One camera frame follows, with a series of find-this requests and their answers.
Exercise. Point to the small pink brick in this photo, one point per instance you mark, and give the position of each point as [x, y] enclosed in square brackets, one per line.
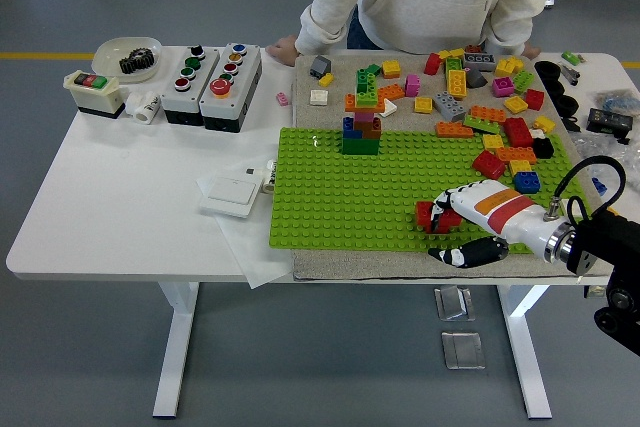
[283, 98]

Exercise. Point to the three-button control box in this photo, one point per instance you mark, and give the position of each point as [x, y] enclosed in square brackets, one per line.
[189, 84]

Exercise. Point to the plastic bag blue parts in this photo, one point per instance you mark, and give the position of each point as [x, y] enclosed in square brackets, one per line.
[617, 98]

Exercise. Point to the dark grey sloped brick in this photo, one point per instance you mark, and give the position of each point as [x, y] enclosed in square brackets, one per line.
[477, 78]

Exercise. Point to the multicoloured brick tower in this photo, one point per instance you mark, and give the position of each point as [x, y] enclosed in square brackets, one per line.
[360, 144]

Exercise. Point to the brown brick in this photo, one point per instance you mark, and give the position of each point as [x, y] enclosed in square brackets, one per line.
[475, 48]

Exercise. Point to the black brick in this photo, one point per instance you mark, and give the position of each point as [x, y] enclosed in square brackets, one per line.
[543, 147]

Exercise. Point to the light grey brick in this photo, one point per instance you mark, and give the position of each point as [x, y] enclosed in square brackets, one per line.
[450, 105]

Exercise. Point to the white flat brick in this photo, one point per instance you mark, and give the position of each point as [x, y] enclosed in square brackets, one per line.
[319, 96]
[390, 106]

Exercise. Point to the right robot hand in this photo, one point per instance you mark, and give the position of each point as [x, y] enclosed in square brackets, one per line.
[505, 212]

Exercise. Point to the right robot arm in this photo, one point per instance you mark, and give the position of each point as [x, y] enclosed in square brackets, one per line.
[610, 237]

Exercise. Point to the person's right hand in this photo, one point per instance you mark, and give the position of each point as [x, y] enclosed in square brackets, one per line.
[286, 49]

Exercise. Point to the white table leg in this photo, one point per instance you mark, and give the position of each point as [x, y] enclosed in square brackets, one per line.
[525, 347]
[177, 347]

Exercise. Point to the silver floor plate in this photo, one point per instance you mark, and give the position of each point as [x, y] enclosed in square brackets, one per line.
[462, 349]
[454, 303]

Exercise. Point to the white pipe tee fitting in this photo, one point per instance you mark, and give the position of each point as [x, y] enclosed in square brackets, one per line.
[144, 106]

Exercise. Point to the green studded baseplate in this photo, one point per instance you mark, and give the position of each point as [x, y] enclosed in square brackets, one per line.
[350, 197]

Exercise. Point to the small blue brick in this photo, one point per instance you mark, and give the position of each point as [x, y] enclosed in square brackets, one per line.
[600, 186]

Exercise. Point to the four-button emergency stop box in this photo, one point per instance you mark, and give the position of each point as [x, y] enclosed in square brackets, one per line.
[230, 89]

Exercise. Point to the beige red-green switch box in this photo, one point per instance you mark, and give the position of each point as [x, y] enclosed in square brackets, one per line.
[92, 92]

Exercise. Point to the person's left forearm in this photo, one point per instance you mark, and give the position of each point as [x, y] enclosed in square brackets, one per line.
[507, 32]

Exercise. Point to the black electronic module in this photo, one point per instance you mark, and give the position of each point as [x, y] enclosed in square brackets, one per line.
[611, 121]

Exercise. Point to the small metal tool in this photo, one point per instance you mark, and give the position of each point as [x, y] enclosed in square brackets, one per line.
[570, 72]

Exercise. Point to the long yellow brick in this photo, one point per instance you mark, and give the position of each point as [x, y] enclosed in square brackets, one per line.
[457, 83]

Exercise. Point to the small white brick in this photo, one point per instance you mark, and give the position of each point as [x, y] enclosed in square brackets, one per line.
[537, 133]

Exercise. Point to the black rubber tyre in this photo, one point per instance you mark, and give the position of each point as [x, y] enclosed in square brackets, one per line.
[556, 87]
[569, 103]
[548, 68]

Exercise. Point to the long grey brick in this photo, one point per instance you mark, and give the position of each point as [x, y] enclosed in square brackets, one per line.
[480, 61]

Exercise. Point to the red sloped brick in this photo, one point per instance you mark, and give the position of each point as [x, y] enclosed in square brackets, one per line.
[489, 164]

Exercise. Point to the white plastic bowl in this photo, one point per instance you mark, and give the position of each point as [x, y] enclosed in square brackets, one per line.
[107, 59]

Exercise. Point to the small black part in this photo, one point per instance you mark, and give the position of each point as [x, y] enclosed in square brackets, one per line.
[573, 123]

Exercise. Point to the black metal gear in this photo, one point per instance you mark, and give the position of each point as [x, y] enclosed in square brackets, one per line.
[127, 65]
[144, 56]

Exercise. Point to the yellow square brick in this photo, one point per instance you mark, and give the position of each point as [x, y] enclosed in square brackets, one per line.
[392, 68]

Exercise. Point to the white paper sheet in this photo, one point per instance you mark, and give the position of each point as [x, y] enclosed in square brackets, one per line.
[255, 257]

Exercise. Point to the clear plastic bag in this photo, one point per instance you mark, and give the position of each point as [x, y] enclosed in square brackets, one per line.
[600, 147]

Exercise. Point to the magenta square brick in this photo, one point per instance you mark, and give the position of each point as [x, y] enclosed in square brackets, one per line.
[413, 85]

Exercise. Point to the yellow flat brick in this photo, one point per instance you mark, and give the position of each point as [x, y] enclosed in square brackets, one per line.
[615, 214]
[424, 104]
[516, 104]

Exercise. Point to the person's left hand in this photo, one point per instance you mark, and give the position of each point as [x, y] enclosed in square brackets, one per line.
[531, 51]

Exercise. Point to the long green brick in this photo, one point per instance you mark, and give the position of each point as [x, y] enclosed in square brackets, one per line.
[482, 123]

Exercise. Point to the white wall switch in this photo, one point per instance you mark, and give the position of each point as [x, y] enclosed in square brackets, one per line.
[231, 192]

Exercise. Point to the long red brick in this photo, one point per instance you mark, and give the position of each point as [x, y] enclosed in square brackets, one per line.
[424, 213]
[517, 131]

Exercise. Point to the lime green brick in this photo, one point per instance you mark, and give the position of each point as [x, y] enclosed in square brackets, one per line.
[525, 79]

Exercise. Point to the grey-brown mat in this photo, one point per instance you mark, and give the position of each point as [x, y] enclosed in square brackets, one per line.
[350, 267]

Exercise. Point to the person's right forearm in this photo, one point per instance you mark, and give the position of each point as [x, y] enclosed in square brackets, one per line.
[320, 27]

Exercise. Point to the small green part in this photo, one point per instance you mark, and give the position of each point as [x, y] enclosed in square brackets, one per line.
[570, 55]

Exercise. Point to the small yellow brick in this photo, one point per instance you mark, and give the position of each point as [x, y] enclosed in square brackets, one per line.
[326, 79]

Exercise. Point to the long orange brick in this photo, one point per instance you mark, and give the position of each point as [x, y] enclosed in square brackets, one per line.
[454, 129]
[516, 153]
[489, 112]
[392, 92]

